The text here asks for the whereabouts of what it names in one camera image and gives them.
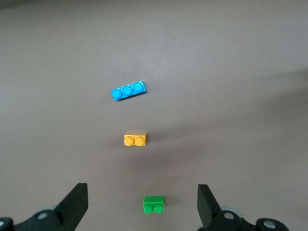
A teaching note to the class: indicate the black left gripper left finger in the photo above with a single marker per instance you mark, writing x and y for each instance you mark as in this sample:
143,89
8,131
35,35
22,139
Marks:
69,211

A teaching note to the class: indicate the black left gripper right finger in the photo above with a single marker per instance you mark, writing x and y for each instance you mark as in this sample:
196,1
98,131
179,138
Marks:
209,211

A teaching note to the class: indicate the yellow two-stud block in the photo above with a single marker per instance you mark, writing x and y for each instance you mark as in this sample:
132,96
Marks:
134,140

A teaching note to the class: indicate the green two-stud block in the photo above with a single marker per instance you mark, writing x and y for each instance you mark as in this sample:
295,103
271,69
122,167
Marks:
152,202

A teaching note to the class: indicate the blue three-stud block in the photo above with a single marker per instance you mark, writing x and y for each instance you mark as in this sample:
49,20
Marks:
127,91

